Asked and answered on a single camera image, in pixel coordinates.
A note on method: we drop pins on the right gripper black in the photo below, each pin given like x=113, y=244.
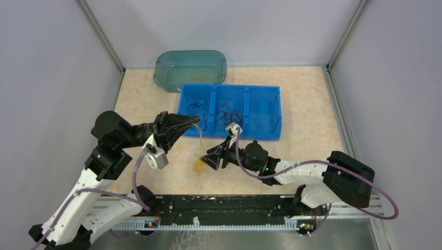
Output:
x=212, y=158

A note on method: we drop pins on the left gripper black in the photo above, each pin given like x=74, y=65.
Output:
x=168, y=128

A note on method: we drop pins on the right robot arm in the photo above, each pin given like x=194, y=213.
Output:
x=338, y=178

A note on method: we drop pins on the teal transparent plastic tub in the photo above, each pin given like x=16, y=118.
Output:
x=175, y=68

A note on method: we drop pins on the blue three-compartment bin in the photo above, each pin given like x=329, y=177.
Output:
x=257, y=109

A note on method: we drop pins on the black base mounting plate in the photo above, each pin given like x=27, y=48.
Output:
x=218, y=218

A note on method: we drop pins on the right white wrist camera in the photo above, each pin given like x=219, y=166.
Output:
x=233, y=130

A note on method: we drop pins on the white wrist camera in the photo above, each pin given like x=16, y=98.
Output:
x=155, y=156
x=233, y=130

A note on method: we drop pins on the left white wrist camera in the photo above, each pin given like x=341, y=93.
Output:
x=155, y=156

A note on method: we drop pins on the white cable duct strip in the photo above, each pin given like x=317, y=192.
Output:
x=151, y=224

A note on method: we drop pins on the aluminium frame rail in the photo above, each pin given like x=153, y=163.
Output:
x=270, y=205

